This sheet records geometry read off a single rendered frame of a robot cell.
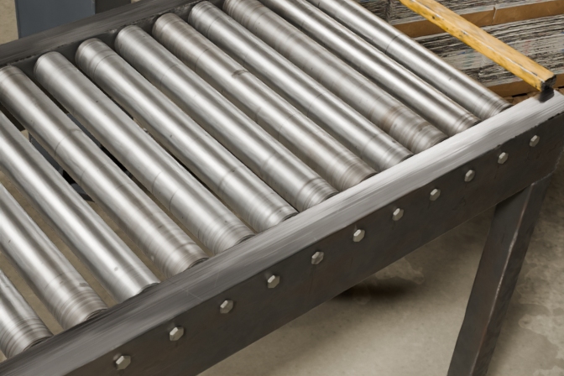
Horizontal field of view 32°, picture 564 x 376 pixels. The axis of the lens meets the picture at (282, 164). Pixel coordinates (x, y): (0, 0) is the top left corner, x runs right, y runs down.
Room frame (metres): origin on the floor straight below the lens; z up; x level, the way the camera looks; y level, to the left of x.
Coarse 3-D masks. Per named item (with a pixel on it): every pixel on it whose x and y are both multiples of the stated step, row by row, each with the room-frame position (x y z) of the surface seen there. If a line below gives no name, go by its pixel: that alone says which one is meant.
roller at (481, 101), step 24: (312, 0) 1.38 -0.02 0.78; (336, 0) 1.36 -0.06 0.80; (360, 24) 1.31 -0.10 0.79; (384, 24) 1.30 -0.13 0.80; (384, 48) 1.26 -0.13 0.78; (408, 48) 1.25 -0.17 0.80; (432, 72) 1.20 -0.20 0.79; (456, 72) 1.19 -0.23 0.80; (456, 96) 1.16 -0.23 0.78; (480, 96) 1.14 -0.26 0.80
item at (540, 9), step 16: (560, 0) 2.14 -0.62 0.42; (464, 16) 2.02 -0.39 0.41; (480, 16) 2.04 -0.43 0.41; (496, 16) 2.06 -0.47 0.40; (512, 16) 2.08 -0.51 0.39; (528, 16) 2.10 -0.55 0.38; (544, 16) 2.12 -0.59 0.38; (416, 32) 1.97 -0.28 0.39; (432, 32) 1.99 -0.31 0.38; (560, 80) 2.17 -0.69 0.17
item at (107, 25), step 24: (144, 0) 1.30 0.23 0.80; (168, 0) 1.31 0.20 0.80; (192, 0) 1.31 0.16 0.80; (216, 0) 1.33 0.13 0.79; (72, 24) 1.21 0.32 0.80; (96, 24) 1.22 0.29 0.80; (120, 24) 1.22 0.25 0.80; (144, 24) 1.25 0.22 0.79; (0, 48) 1.13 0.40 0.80; (24, 48) 1.14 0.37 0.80; (48, 48) 1.14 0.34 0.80; (72, 48) 1.16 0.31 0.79; (24, 72) 1.11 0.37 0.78; (48, 96) 1.13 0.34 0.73
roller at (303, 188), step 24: (120, 48) 1.19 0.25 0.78; (144, 48) 1.17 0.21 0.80; (144, 72) 1.15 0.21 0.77; (168, 72) 1.12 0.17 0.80; (192, 72) 1.13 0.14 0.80; (168, 96) 1.11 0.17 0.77; (192, 96) 1.08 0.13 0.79; (216, 96) 1.07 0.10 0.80; (216, 120) 1.03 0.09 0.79; (240, 120) 1.03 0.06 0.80; (240, 144) 0.99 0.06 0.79; (264, 144) 0.98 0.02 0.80; (264, 168) 0.95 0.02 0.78; (288, 168) 0.94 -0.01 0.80; (288, 192) 0.92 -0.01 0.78; (312, 192) 0.90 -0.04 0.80; (336, 192) 0.91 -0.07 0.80
